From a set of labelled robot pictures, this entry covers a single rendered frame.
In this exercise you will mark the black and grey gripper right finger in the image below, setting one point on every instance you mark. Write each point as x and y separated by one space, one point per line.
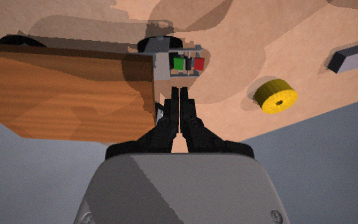
198 137

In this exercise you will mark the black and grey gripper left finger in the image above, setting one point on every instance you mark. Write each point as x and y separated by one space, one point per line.
158 138

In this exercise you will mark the dark grey rectangular block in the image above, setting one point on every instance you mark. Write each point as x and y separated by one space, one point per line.
344 60

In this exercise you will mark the yellow short cylinder with centre hole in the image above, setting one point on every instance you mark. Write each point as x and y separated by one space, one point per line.
275 96

